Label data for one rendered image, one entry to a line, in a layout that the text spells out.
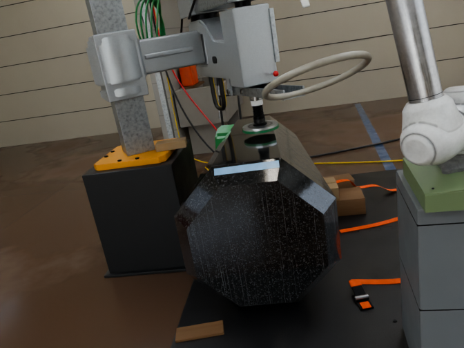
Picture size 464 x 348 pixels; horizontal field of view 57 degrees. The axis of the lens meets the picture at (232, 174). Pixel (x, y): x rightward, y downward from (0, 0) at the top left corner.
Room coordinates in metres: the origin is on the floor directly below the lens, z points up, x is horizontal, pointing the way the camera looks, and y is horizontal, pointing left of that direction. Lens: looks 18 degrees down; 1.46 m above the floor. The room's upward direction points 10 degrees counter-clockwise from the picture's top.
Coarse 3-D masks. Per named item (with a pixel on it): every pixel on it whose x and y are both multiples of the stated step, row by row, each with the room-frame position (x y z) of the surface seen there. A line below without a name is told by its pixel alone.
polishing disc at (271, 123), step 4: (268, 120) 2.60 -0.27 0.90; (272, 120) 2.58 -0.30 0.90; (248, 124) 2.58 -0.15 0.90; (252, 124) 2.56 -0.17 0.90; (268, 124) 2.49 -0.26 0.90; (272, 124) 2.47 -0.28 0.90; (276, 124) 2.46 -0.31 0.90; (244, 128) 2.48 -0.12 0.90; (248, 128) 2.47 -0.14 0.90; (252, 128) 2.45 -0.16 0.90; (256, 128) 2.43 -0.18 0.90; (260, 128) 2.41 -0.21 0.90; (264, 128) 2.41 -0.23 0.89; (268, 128) 2.42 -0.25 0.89
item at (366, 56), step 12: (324, 60) 1.67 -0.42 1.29; (336, 60) 1.68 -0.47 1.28; (288, 72) 1.72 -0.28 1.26; (300, 72) 1.69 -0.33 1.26; (348, 72) 2.01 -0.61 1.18; (276, 84) 1.76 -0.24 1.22; (324, 84) 2.09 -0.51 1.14; (264, 96) 1.88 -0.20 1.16; (276, 96) 2.02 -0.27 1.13; (288, 96) 2.07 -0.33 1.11
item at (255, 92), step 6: (264, 84) 2.50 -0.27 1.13; (282, 84) 2.31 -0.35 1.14; (228, 90) 2.66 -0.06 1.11; (234, 90) 2.66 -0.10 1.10; (240, 90) 2.54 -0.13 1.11; (246, 90) 2.48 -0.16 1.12; (252, 90) 2.41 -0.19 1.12; (258, 90) 2.33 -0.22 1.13; (276, 90) 2.13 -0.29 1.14; (282, 90) 2.07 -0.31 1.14; (288, 90) 2.25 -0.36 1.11; (294, 90) 2.18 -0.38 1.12; (246, 96) 2.50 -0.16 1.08; (252, 96) 2.42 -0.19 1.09; (258, 96) 2.34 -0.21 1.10; (300, 96) 2.10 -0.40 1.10
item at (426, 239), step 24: (408, 192) 1.44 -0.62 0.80; (408, 216) 1.43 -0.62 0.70; (432, 216) 1.27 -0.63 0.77; (456, 216) 1.26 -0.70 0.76; (408, 240) 1.45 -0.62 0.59; (432, 240) 1.27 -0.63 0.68; (456, 240) 1.26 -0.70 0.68; (408, 264) 1.47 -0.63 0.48; (432, 264) 1.27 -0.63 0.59; (456, 264) 1.26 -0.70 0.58; (408, 288) 1.48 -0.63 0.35; (432, 288) 1.28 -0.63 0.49; (456, 288) 1.26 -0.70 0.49; (408, 312) 1.50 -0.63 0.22; (432, 312) 1.28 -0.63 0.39; (456, 312) 1.26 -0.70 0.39; (408, 336) 1.53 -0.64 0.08; (432, 336) 1.28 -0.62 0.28; (456, 336) 1.26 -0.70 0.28
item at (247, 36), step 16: (224, 16) 2.50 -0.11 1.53; (240, 16) 2.40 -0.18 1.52; (256, 16) 2.43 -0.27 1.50; (224, 32) 2.53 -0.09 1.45; (240, 32) 2.40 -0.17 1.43; (256, 32) 2.43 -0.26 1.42; (240, 48) 2.39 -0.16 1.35; (256, 48) 2.42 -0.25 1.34; (272, 48) 2.46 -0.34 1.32; (240, 64) 2.39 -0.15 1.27; (256, 64) 2.42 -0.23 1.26; (272, 64) 2.45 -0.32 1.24; (240, 80) 2.42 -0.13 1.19; (256, 80) 2.42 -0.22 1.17; (272, 80) 2.45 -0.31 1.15
